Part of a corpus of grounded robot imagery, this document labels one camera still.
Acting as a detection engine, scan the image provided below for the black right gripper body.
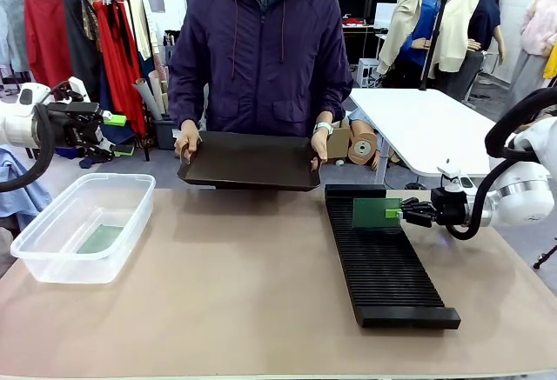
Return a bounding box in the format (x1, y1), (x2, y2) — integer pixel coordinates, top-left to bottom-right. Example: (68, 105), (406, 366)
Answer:
(430, 186), (470, 227)

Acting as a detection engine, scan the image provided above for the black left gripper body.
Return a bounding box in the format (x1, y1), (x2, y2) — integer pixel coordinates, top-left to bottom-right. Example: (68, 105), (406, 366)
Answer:
(45, 101), (105, 150)

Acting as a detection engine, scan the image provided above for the green PCB board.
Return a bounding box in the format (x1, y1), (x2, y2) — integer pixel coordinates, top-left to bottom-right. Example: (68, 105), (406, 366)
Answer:
(352, 197), (402, 229)
(77, 224), (125, 255)

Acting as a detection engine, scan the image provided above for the black plastic tray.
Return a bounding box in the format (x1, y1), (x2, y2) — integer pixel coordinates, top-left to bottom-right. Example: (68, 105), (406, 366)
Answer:
(177, 130), (323, 192)

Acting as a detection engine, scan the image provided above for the person's left forearm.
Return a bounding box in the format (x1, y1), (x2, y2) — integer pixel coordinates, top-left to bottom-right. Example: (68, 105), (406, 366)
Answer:
(315, 82), (354, 128)

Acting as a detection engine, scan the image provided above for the person's right forearm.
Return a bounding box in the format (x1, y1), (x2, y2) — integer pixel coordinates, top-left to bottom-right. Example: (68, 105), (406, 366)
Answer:
(168, 77), (211, 127)

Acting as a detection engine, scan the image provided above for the person's right hand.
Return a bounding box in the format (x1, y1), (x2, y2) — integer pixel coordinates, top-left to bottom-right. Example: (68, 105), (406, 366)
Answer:
(173, 119), (204, 164)

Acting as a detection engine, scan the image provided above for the person's left hand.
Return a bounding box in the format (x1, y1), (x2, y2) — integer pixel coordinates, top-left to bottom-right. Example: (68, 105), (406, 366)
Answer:
(309, 127), (330, 170)

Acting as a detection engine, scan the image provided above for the white paper roll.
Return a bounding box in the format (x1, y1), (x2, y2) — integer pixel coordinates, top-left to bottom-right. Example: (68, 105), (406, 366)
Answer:
(132, 77), (164, 123)

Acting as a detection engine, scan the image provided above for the dark storage bin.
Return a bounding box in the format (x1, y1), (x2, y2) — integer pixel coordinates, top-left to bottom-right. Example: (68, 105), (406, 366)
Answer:
(151, 117), (180, 150)

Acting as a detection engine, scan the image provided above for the red dress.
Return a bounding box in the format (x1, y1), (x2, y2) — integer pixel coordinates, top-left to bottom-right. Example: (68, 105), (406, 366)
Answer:
(93, 0), (148, 137)

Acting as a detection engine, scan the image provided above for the beige paper roll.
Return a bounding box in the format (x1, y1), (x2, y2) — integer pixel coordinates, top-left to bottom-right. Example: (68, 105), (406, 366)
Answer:
(147, 70), (171, 117)

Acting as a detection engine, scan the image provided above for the black slotted PCB rack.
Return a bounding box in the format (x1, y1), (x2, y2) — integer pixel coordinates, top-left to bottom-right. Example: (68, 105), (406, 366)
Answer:
(324, 183), (462, 330)

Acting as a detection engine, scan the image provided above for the dark grey coat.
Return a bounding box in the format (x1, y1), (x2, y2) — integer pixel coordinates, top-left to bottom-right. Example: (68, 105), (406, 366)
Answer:
(64, 0), (104, 103)

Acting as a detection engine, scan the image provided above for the brown cardboard spool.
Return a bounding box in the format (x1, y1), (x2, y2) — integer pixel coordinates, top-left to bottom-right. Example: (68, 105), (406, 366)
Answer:
(346, 130), (380, 169)

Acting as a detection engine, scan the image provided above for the white table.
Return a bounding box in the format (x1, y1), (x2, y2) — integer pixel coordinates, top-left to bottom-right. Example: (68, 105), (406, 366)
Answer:
(347, 87), (519, 186)

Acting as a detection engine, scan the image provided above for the light blue cloth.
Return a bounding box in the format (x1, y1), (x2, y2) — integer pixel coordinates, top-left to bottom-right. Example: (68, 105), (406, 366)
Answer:
(0, 147), (54, 221)

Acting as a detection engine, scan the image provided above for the red shirt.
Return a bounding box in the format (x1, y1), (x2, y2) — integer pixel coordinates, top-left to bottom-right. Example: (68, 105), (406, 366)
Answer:
(23, 0), (76, 94)

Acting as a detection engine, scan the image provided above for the brown cardboard box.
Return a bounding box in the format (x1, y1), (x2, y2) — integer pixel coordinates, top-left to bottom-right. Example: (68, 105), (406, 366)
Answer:
(325, 118), (352, 164)

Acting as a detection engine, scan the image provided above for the cream hanging garment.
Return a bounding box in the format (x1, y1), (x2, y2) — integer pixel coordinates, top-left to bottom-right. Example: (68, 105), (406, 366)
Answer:
(128, 0), (154, 63)

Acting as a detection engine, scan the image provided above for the small black tripod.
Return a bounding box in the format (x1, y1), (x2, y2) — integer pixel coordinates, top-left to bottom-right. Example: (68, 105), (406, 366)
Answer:
(533, 237), (557, 270)

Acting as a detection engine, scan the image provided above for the light grey shirt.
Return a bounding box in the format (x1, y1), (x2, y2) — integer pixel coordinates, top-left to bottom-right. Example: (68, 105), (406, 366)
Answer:
(0, 0), (32, 75)

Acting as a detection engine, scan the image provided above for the black metal clothes rack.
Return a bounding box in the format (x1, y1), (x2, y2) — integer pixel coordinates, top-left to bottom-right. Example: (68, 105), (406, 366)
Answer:
(0, 0), (153, 163)

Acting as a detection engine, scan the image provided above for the clear plastic box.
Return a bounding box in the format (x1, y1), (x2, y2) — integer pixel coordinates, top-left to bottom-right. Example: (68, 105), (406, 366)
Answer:
(10, 172), (157, 285)

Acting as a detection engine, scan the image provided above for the dark grey office chair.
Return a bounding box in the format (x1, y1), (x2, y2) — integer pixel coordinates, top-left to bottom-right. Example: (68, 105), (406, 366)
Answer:
(446, 49), (487, 103)

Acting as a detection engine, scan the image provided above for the white crate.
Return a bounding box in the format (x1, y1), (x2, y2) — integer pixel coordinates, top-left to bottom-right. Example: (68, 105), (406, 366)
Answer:
(356, 57), (382, 88)

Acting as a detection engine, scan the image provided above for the person in purple jacket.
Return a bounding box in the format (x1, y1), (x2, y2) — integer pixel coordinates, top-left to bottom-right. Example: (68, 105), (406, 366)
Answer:
(167, 0), (354, 137)

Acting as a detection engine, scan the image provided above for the black tripod pole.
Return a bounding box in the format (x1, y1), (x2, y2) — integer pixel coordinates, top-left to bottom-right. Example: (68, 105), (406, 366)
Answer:
(418, 0), (453, 92)

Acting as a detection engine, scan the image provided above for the mannequin with beige jacket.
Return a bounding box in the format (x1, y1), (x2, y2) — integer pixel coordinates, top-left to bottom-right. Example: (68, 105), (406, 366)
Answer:
(377, 0), (447, 79)

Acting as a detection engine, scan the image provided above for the mannequin with cream navy top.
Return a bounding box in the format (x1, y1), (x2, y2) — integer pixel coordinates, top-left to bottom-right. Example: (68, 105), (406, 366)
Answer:
(437, 0), (508, 75)

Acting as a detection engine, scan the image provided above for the white monitor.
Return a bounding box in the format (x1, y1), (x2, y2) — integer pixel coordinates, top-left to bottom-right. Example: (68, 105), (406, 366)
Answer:
(373, 2), (399, 29)

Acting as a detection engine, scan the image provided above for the mannequin with pink sweater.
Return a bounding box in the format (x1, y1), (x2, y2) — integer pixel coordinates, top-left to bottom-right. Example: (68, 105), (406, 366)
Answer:
(507, 0), (557, 110)

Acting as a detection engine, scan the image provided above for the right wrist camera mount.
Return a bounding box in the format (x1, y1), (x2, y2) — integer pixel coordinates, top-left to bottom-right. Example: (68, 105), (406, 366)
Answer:
(437, 165), (472, 190)

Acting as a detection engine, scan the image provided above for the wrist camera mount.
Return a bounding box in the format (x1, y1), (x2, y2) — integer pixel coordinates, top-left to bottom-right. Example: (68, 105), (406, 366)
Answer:
(50, 77), (92, 104)
(437, 165), (472, 190)

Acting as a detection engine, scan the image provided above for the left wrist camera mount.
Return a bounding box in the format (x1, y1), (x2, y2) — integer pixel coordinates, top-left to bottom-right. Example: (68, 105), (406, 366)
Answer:
(50, 77), (92, 104)

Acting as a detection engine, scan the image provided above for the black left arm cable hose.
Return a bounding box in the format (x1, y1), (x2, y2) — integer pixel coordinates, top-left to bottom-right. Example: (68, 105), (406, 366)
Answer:
(0, 102), (57, 193)

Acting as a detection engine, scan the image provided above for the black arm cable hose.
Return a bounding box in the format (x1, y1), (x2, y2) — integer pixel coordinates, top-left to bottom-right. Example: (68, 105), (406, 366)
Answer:
(446, 87), (557, 242)
(0, 102), (57, 193)

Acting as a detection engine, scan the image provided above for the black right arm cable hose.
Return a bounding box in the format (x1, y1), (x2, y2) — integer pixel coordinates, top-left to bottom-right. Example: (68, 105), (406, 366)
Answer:
(446, 87), (557, 242)

